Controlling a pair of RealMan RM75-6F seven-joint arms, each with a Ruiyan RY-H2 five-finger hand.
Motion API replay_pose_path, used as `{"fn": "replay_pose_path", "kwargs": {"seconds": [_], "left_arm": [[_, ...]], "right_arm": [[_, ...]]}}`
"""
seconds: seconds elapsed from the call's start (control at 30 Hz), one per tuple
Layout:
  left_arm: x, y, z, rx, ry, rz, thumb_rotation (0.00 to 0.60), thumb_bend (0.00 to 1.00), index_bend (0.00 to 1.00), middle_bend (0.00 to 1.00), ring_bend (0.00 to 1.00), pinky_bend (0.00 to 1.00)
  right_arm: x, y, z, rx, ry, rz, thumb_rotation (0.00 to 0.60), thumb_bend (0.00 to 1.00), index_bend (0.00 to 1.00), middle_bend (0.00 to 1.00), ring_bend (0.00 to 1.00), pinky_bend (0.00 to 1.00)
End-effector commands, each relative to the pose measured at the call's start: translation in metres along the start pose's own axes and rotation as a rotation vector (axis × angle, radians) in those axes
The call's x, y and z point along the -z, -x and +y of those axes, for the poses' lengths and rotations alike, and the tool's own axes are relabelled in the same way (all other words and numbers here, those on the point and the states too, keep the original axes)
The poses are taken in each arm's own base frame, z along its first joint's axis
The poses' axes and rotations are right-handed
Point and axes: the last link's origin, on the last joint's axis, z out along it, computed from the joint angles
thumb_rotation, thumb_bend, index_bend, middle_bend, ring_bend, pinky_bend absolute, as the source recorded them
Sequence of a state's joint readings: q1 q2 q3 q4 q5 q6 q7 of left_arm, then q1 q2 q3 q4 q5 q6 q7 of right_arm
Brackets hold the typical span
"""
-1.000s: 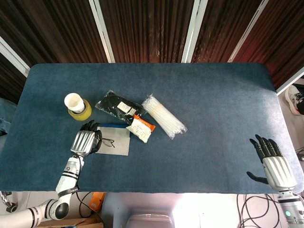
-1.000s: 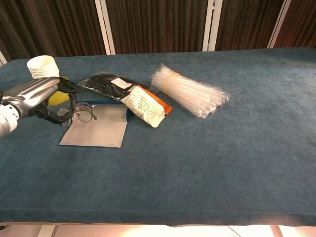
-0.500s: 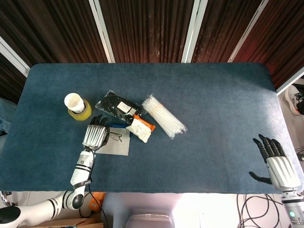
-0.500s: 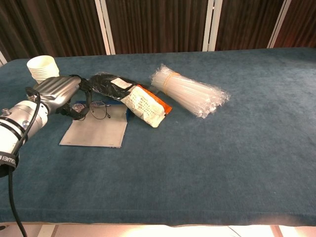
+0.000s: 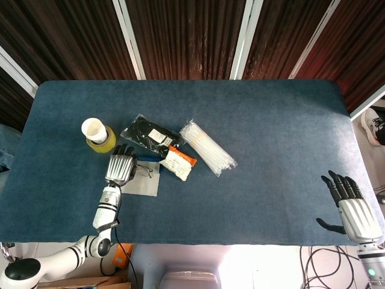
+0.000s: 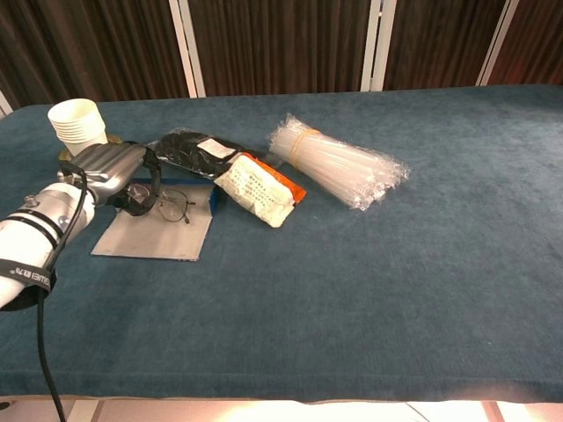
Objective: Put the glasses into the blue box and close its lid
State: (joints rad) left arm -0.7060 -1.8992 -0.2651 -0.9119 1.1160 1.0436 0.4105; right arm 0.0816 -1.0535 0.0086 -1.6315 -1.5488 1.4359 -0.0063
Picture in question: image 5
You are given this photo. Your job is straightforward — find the blue tablecloth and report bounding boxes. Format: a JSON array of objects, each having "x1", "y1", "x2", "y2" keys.
[{"x1": 0, "y1": 79, "x2": 385, "y2": 247}]

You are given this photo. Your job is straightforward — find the black wire eyeglasses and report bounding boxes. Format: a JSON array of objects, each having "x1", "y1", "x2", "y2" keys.
[{"x1": 132, "y1": 164, "x2": 153, "y2": 179}]

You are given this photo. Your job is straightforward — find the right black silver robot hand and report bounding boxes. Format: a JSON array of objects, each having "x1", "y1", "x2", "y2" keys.
[{"x1": 315, "y1": 170, "x2": 383, "y2": 244}]

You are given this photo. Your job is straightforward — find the white orange packet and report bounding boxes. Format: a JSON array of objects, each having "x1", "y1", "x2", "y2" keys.
[{"x1": 158, "y1": 144, "x2": 198, "y2": 182}]

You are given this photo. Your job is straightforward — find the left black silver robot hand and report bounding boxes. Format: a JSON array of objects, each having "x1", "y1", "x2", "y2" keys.
[{"x1": 104, "y1": 143, "x2": 138, "y2": 187}]

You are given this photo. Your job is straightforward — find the white paper cup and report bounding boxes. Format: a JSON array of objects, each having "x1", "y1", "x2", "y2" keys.
[{"x1": 81, "y1": 117, "x2": 109, "y2": 145}]

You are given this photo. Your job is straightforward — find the white metal partition post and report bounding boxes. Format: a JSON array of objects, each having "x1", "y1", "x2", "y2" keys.
[
  {"x1": 229, "y1": 0, "x2": 265, "y2": 81},
  {"x1": 288, "y1": 0, "x2": 342, "y2": 79},
  {"x1": 112, "y1": 0, "x2": 147, "y2": 81},
  {"x1": 350, "y1": 89, "x2": 385, "y2": 122},
  {"x1": 0, "y1": 45, "x2": 39, "y2": 99}
]

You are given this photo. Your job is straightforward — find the white black sneaker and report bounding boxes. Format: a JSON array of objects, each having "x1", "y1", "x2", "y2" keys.
[{"x1": 360, "y1": 107, "x2": 385, "y2": 148}]

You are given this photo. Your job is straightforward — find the black looped cable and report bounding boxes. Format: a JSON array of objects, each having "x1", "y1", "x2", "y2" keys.
[{"x1": 100, "y1": 255, "x2": 119, "y2": 276}]

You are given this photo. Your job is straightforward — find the white robot body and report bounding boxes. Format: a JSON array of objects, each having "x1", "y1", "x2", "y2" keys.
[{"x1": 128, "y1": 244, "x2": 223, "y2": 289}]

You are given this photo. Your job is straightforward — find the dark brown pleated curtain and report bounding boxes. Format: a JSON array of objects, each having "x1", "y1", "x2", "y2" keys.
[{"x1": 0, "y1": 0, "x2": 385, "y2": 133}]

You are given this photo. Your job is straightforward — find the brown cardboard box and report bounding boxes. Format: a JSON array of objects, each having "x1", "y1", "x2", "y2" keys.
[{"x1": 35, "y1": 274, "x2": 132, "y2": 289}]

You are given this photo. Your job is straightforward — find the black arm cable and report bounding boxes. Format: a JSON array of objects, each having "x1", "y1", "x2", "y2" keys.
[{"x1": 115, "y1": 224, "x2": 138, "y2": 289}]

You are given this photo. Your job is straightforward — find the orange device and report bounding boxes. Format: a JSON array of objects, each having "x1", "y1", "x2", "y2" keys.
[{"x1": 112, "y1": 243, "x2": 135, "y2": 267}]

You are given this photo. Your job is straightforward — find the yellow tape roll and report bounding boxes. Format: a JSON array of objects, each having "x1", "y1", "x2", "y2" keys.
[{"x1": 85, "y1": 125, "x2": 117, "y2": 154}]

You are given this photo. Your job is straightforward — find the black item in clear bag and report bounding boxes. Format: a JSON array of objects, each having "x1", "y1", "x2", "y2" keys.
[{"x1": 120, "y1": 113, "x2": 186, "y2": 159}]

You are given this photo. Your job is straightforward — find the silver metal hook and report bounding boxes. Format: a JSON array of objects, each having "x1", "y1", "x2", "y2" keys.
[{"x1": 0, "y1": 241, "x2": 16, "y2": 263}]

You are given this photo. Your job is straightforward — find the clear straws bundle in bag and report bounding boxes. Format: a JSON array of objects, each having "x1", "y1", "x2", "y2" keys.
[{"x1": 179, "y1": 119, "x2": 238, "y2": 178}]

